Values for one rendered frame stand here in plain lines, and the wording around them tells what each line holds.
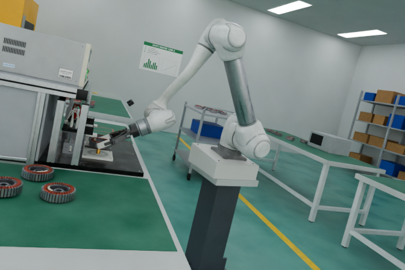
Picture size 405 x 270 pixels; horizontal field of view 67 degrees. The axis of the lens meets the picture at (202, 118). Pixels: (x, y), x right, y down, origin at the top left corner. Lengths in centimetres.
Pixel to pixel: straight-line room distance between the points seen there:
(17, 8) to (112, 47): 232
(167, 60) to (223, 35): 566
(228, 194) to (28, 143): 115
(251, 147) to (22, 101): 110
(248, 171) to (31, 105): 121
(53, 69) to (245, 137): 101
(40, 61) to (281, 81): 717
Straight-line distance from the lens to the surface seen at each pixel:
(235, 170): 186
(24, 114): 149
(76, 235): 101
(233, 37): 149
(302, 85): 865
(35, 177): 135
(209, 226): 201
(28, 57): 160
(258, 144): 168
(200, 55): 167
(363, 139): 830
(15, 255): 94
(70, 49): 157
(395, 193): 316
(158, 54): 708
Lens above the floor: 125
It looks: 6 degrees down
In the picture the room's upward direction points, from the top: 13 degrees clockwise
